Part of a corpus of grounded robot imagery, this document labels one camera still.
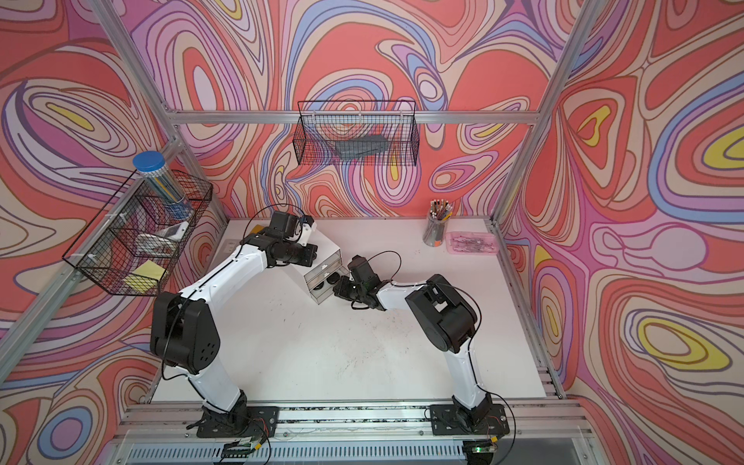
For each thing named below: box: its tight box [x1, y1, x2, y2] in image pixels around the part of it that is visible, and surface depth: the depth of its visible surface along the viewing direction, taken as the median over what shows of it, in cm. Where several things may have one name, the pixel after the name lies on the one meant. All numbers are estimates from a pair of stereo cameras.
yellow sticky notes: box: [123, 259, 166, 294], surface depth 69 cm
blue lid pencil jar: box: [132, 151, 192, 222], surface depth 76 cm
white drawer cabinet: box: [292, 228, 352, 306], surface depth 95 cm
